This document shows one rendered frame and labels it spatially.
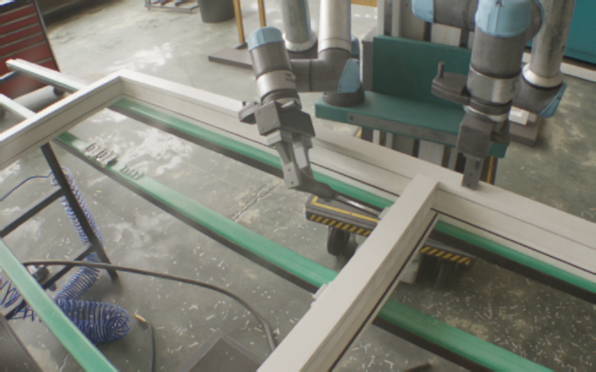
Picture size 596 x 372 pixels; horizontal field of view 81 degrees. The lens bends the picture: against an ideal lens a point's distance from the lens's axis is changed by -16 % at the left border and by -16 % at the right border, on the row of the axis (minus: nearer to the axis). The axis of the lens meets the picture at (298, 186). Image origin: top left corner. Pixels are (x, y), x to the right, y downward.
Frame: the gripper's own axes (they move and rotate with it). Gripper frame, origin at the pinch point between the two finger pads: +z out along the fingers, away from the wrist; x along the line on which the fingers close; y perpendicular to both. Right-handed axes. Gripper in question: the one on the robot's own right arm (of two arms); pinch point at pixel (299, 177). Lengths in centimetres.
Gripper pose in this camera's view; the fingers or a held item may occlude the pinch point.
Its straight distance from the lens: 75.6
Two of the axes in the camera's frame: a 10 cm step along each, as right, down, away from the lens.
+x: 5.1, 0.4, 8.6
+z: 2.4, 9.5, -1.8
